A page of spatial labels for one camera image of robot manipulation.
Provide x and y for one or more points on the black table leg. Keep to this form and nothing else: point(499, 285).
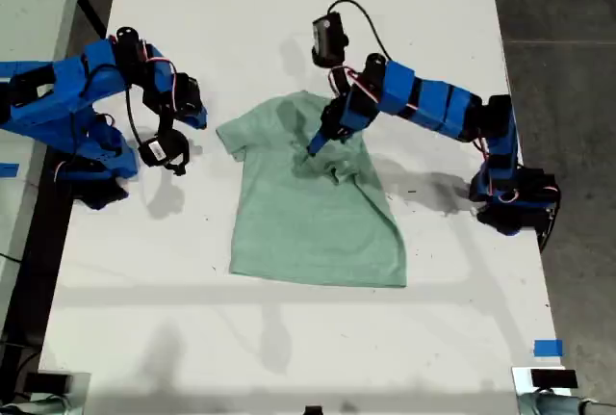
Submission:
point(94, 10)

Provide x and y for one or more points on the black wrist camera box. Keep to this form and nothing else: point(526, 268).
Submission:
point(329, 39)
point(161, 150)

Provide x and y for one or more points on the black table clamp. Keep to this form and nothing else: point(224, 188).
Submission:
point(548, 229)

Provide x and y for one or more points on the pale side table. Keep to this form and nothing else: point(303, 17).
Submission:
point(29, 1)

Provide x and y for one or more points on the small black knob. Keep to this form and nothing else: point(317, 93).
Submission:
point(313, 410)

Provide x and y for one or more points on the pale green T-shirt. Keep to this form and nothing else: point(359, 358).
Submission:
point(313, 222)

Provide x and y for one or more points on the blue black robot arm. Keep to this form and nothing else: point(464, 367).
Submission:
point(433, 102)
point(62, 97)

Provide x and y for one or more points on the black camera stalk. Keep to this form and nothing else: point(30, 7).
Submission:
point(341, 80)
point(166, 119)

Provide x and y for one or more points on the blue tape square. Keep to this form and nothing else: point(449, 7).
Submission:
point(548, 347)

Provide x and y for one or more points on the short blue tape strip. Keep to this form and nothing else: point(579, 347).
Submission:
point(8, 170)

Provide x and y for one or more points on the shiny metal bracket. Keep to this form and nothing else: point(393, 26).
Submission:
point(521, 383)
point(79, 398)

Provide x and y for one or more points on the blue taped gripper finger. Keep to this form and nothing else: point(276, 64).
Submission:
point(315, 144)
point(321, 145)
point(202, 117)
point(187, 118)

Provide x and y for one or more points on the small black box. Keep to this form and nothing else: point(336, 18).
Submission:
point(47, 382)
point(553, 378)

